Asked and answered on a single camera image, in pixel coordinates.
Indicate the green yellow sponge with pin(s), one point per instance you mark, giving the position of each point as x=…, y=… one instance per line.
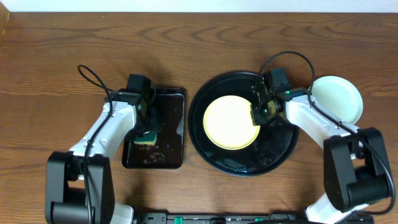
x=148, y=139

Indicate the black rectangular water tray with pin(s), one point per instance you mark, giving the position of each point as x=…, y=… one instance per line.
x=167, y=153

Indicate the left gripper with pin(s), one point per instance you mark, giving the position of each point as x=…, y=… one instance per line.
x=150, y=123

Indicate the black round tray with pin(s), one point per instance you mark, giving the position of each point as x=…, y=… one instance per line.
x=270, y=149

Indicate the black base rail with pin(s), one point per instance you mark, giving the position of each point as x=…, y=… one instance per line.
x=276, y=216

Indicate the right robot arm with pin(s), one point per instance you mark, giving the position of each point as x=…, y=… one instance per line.
x=355, y=164

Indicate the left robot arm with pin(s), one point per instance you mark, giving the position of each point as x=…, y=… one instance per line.
x=79, y=183

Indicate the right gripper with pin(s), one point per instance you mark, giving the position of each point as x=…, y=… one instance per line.
x=257, y=118

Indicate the light blue plate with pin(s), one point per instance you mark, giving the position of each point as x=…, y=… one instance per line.
x=340, y=97

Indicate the yellow plate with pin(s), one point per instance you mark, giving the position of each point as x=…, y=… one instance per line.
x=228, y=124

